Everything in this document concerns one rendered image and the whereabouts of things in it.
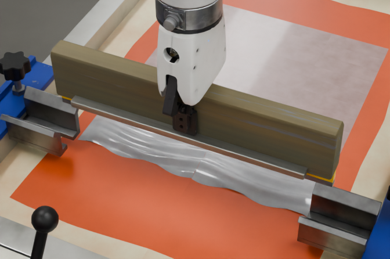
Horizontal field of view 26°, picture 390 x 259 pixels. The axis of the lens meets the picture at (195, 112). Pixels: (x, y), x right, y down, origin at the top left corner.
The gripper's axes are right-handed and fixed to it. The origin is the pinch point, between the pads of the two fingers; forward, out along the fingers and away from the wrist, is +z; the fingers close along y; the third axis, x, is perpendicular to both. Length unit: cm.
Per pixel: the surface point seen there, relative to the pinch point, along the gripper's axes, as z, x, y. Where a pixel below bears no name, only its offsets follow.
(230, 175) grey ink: 13.1, -4.2, 3.0
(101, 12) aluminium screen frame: 10.1, 27.7, 24.6
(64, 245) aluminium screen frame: 10.1, 8.6, -18.4
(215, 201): 13.8, -4.0, -1.6
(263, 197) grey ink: 13.7, -9.6, 1.6
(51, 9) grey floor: 109, 118, 131
